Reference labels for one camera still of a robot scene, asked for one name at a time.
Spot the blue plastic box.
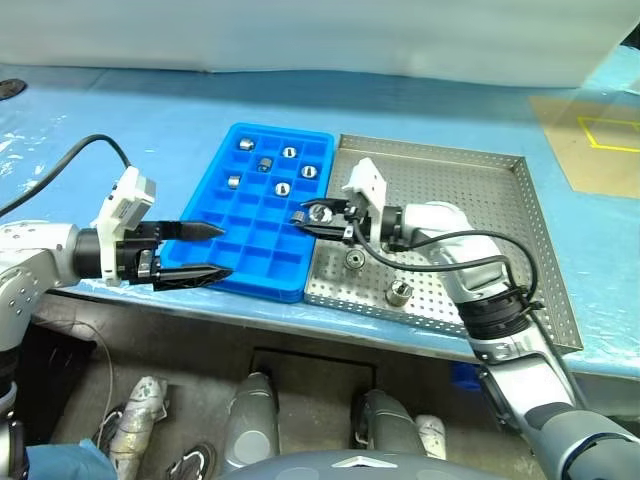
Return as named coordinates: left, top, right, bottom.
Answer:
left=449, top=360, right=484, bottom=394

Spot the dirty white rounded foot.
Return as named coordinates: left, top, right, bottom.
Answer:
left=108, top=374, right=170, bottom=480
left=414, top=413, right=447, bottom=461

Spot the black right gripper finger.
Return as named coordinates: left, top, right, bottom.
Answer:
left=300, top=198, right=352, bottom=214
left=291, top=221, right=354, bottom=245

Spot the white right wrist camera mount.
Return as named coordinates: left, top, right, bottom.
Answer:
left=342, top=157, right=389, bottom=242

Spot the white backdrop panel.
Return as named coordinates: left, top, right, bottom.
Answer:
left=0, top=0, right=640, bottom=91

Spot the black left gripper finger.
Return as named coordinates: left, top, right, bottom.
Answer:
left=159, top=219, right=227, bottom=243
left=151, top=264, right=236, bottom=293

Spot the blue cloth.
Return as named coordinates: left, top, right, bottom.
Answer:
left=24, top=438, right=119, bottom=480

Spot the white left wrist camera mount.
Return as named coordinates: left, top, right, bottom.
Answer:
left=92, top=166, right=157, bottom=288

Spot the dark grey robot leg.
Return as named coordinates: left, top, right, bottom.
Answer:
left=349, top=389, right=426, bottom=459
left=222, top=372, right=281, bottom=474

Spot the grey robot torso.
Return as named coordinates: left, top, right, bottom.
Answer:
left=214, top=449, right=506, bottom=480

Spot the black sneaker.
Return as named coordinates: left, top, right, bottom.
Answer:
left=92, top=407, right=126, bottom=454
left=167, top=442, right=219, bottom=479

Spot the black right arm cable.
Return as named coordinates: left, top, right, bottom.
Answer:
left=349, top=227, right=591, bottom=409

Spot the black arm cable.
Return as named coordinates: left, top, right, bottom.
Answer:
left=0, top=133, right=134, bottom=219
left=349, top=227, right=591, bottom=409

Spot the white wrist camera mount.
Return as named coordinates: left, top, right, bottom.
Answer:
left=342, top=157, right=389, bottom=242
left=92, top=166, right=157, bottom=288

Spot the black floor plate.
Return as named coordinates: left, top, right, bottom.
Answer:
left=248, top=346, right=379, bottom=401

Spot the black round table grommet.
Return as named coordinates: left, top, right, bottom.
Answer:
left=0, top=78, right=27, bottom=101

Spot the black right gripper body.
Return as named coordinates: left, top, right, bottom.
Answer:
left=340, top=200, right=374, bottom=247

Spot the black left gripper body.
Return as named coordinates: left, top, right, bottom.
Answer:
left=115, top=219, right=164, bottom=286

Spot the blue plastic compartment tray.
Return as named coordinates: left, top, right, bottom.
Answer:
left=178, top=122, right=335, bottom=305

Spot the brown cardboard sheet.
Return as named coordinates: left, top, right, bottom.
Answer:
left=529, top=92, right=640, bottom=201

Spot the perforated steel tray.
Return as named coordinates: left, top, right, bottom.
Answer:
left=302, top=132, right=585, bottom=354

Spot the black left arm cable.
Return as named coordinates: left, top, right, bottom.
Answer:
left=0, top=133, right=134, bottom=219

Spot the thin grey wire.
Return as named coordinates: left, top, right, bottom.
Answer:
left=47, top=322, right=116, bottom=451

